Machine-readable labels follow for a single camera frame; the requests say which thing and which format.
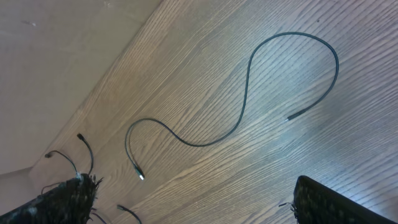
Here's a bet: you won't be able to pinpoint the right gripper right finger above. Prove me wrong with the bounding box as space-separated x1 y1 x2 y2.
291 175 395 224

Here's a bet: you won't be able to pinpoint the black USB cable bundle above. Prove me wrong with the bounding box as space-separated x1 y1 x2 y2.
124 31 340 181

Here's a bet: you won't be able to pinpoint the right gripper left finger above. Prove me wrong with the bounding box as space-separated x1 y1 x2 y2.
1 174 103 224

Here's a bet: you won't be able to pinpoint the cardboard box wall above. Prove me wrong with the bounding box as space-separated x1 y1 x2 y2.
1 0 159 213

